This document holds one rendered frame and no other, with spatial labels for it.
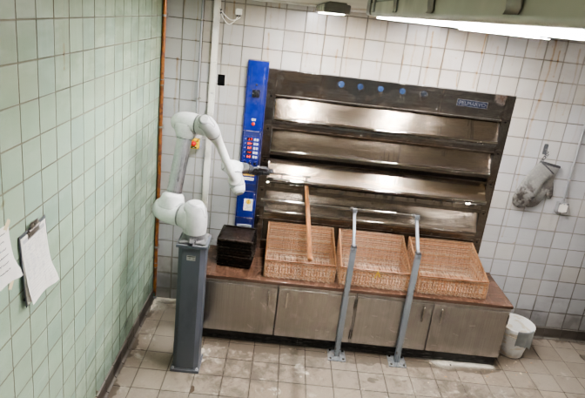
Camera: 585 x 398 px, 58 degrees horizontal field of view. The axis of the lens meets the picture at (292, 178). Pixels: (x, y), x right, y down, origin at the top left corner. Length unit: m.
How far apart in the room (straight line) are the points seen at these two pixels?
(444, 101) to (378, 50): 0.67
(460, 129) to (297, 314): 1.95
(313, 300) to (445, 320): 1.04
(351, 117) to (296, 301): 1.50
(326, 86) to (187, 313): 1.97
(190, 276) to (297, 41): 1.90
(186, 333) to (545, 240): 3.05
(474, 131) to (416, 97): 0.54
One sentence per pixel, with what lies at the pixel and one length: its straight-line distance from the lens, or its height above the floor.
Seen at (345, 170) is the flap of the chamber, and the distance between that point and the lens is 4.31.
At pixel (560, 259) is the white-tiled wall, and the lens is 5.10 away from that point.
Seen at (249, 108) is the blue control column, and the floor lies 1.78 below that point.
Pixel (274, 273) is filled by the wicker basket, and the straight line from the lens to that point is 4.08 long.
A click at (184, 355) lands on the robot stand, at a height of 0.13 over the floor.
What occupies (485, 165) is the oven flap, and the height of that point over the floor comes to 1.53.
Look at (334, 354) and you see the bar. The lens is 4.35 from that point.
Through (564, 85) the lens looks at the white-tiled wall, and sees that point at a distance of 4.62.
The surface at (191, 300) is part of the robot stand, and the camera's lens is 3.74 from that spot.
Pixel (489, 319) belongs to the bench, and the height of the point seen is 0.44.
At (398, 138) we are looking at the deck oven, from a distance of 4.29.
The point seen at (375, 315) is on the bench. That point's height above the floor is 0.37.
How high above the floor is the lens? 2.54
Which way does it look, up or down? 18 degrees down
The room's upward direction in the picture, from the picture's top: 7 degrees clockwise
